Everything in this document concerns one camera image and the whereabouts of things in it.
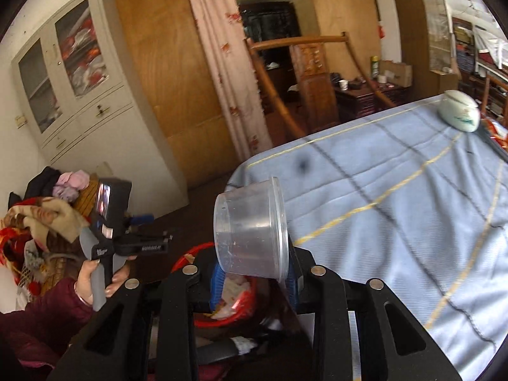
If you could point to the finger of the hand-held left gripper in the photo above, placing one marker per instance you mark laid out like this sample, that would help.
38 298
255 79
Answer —
141 219

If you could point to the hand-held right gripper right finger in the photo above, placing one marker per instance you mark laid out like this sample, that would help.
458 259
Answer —
305 285

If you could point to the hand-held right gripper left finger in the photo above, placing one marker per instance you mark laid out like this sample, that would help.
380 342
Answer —
216 289

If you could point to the red plastic basket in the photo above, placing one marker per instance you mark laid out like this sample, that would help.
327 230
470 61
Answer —
234 320

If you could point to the clear plastic cup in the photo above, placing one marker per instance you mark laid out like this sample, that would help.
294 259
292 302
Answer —
250 230

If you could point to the person's left forearm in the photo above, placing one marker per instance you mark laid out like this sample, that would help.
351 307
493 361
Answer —
43 317

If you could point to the person's left hand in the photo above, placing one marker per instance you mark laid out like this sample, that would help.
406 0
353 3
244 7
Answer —
85 281

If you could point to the pink cloth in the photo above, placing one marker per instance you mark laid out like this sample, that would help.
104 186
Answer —
71 184

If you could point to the beige red printed blanket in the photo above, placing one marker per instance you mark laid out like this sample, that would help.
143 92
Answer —
43 214

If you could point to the black garment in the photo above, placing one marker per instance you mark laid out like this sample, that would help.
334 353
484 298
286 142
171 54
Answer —
41 182

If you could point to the white metal cabinet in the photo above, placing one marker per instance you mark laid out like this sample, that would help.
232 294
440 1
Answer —
119 135

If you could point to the blue-grey striped tablecloth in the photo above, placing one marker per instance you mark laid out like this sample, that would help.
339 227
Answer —
397 206

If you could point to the plywood door panel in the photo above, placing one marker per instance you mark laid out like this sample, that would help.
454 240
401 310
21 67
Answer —
158 67

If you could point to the pink floral curtain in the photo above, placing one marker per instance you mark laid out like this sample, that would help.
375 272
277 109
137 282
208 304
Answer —
222 67

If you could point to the dark wooden low cabinet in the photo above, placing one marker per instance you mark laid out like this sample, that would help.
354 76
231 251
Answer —
365 101

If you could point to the small white cup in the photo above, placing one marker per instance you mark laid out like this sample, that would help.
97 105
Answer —
343 85

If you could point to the carved wooden armchair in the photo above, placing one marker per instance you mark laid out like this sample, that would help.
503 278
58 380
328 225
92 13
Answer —
313 79

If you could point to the green spray can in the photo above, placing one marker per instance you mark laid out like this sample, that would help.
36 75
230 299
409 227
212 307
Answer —
374 67

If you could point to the large cardboard box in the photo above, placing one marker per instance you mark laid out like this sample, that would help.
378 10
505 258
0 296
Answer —
395 73

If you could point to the white ceramic lidded jar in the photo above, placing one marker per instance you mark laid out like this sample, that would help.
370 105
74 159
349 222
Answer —
460 113

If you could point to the red snack packets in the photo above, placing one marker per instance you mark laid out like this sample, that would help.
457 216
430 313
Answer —
498 135

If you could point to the wooden chair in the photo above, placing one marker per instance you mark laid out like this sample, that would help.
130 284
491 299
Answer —
486 95

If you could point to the tall wooden glass cabinet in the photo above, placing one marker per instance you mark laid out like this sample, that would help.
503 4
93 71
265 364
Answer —
405 27

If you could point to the plywood wardrobe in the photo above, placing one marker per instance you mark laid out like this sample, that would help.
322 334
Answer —
337 4

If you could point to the cluttered storage shelf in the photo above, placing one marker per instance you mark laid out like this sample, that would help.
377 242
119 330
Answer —
464 43

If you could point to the white dust sheet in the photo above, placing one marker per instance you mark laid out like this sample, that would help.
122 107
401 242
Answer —
492 47

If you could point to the wall switch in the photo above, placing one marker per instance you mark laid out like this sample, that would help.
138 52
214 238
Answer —
20 119

